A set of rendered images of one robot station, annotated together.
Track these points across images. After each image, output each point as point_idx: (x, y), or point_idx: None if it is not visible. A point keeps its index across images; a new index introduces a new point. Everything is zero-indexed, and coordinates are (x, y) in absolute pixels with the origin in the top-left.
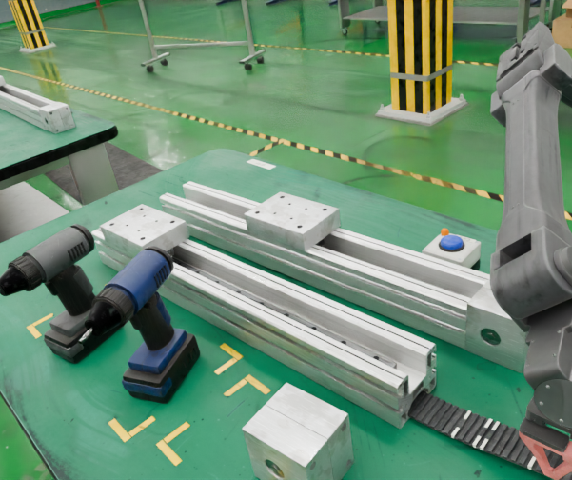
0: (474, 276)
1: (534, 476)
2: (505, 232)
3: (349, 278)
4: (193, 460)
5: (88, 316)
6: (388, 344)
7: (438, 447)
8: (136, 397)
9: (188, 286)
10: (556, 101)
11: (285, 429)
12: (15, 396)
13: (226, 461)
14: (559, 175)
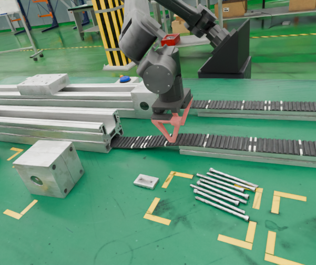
0: (134, 84)
1: (169, 151)
2: (123, 25)
3: (77, 102)
4: None
5: None
6: (95, 116)
7: (125, 154)
8: None
9: None
10: None
11: (37, 156)
12: None
13: (13, 193)
14: (147, 6)
